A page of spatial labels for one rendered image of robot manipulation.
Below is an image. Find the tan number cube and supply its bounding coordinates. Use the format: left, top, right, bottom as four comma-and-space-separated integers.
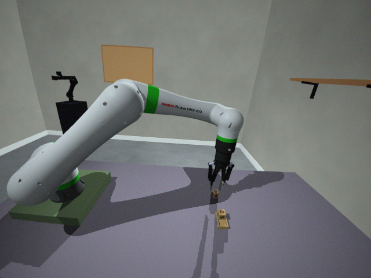
211, 189, 219, 198
217, 209, 226, 220

